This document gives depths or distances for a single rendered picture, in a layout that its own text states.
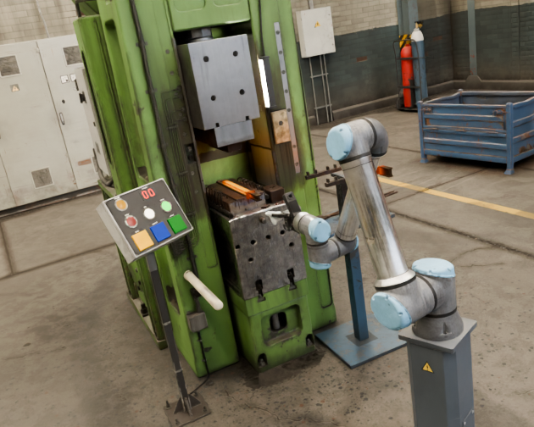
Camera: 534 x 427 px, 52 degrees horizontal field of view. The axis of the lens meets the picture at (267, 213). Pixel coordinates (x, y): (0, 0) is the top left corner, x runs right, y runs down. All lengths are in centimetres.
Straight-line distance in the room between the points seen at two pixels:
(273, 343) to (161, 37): 168
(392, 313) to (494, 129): 434
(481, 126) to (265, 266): 381
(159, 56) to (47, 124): 522
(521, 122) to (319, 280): 344
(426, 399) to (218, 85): 164
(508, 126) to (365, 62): 511
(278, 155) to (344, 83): 746
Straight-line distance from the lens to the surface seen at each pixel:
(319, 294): 337
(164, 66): 276
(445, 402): 230
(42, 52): 786
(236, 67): 273
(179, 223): 254
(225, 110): 271
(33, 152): 788
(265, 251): 287
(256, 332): 302
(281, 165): 303
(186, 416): 299
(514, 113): 609
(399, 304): 195
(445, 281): 209
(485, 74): 1164
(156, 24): 276
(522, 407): 287
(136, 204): 249
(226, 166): 327
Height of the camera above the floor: 178
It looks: 18 degrees down
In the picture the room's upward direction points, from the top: 10 degrees counter-clockwise
